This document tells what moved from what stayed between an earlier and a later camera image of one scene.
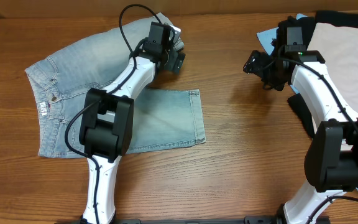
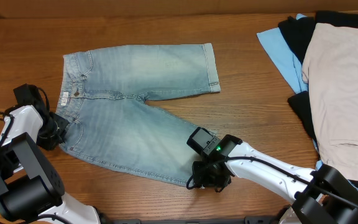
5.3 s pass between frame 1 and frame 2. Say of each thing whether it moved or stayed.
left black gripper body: moved
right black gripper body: moved
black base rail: stayed
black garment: stayed
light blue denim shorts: moved
